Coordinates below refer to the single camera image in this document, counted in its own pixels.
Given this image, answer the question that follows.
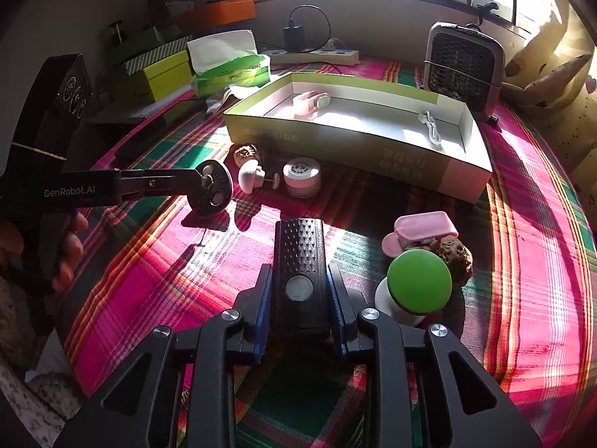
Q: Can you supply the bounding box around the white usb cable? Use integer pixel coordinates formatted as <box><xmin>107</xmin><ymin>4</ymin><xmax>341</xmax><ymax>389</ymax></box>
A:
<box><xmin>418</xmin><ymin>109</ymin><xmax>443</xmax><ymax>147</ymax></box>

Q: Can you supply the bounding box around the green white cardboard tray box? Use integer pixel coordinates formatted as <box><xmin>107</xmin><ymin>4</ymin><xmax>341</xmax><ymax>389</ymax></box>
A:
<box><xmin>224</xmin><ymin>73</ymin><xmax>493</xmax><ymax>203</ymax></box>

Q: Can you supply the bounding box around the silver black mesh fan heater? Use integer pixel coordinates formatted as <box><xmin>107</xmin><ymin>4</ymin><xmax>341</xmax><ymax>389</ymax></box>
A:
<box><xmin>423</xmin><ymin>22</ymin><xmax>505</xmax><ymax>122</ymax></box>

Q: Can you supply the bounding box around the brown wrinkled walnut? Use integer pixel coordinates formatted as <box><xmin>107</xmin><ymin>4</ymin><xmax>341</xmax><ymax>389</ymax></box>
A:
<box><xmin>430</xmin><ymin>235</ymin><xmax>472</xmax><ymax>288</ymax></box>

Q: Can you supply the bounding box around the black round three-hole disc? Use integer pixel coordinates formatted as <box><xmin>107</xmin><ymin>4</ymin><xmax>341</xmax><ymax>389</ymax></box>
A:
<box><xmin>187</xmin><ymin>160</ymin><xmax>233</xmax><ymax>217</ymax></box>

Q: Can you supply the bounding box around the white round pink device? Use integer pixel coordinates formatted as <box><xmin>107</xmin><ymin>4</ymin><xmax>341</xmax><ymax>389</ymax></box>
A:
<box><xmin>282</xmin><ymin>157</ymin><xmax>322</xmax><ymax>198</ymax></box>

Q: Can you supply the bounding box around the black charger adapter with cable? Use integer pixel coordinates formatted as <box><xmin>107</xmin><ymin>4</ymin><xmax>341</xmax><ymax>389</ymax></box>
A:
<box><xmin>282</xmin><ymin>4</ymin><xmax>332</xmax><ymax>54</ymax></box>

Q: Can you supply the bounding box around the green tissue pack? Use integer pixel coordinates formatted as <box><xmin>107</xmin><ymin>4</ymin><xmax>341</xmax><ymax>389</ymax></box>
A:
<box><xmin>187</xmin><ymin>29</ymin><xmax>271</xmax><ymax>98</ymax></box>

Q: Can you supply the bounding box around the cream heart pattern curtain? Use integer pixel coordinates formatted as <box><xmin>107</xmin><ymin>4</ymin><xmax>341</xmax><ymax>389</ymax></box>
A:
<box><xmin>505</xmin><ymin>0</ymin><xmax>596</xmax><ymax>224</ymax></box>

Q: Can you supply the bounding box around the person's hand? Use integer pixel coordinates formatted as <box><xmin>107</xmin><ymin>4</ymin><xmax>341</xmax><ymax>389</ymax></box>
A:
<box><xmin>0</xmin><ymin>209</ymin><xmax>90</xmax><ymax>295</ymax></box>

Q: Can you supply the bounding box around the yellow green box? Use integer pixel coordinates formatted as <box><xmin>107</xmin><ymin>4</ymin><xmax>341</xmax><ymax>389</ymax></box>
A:
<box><xmin>112</xmin><ymin>50</ymin><xmax>191</xmax><ymax>104</ymax></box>

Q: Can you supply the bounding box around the black textured flashlight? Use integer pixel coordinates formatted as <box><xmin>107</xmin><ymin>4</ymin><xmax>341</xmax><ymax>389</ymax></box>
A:
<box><xmin>270</xmin><ymin>218</ymin><xmax>330</xmax><ymax>356</ymax></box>

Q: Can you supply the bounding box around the pink small massager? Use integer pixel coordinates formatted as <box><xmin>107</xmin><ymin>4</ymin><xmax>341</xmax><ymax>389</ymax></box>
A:
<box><xmin>238</xmin><ymin>159</ymin><xmax>280</xmax><ymax>194</ymax></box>

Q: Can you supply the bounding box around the plaid bed sheet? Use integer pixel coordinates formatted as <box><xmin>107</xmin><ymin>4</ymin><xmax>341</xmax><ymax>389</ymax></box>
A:
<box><xmin>56</xmin><ymin>103</ymin><xmax>596</xmax><ymax>447</ymax></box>

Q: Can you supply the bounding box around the pink plastic case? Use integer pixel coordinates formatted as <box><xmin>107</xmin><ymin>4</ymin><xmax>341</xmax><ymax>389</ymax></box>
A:
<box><xmin>381</xmin><ymin>211</ymin><xmax>458</xmax><ymax>258</ymax></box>

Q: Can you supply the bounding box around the green cap white button lamp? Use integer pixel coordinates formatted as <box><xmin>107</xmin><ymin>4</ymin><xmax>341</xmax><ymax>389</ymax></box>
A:
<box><xmin>374</xmin><ymin>249</ymin><xmax>452</xmax><ymax>327</ymax></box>

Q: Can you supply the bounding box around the orange box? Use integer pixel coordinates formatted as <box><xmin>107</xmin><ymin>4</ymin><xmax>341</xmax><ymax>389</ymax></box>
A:
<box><xmin>173</xmin><ymin>0</ymin><xmax>256</xmax><ymax>34</ymax></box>

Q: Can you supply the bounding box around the striped green white box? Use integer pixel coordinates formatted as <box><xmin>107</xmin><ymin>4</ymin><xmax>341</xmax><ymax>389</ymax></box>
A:
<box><xmin>124</xmin><ymin>35</ymin><xmax>190</xmax><ymax>76</ymax></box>

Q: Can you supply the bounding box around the white power strip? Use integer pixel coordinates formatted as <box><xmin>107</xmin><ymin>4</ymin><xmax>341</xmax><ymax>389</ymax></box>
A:
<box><xmin>262</xmin><ymin>50</ymin><xmax>360</xmax><ymax>67</ymax></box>

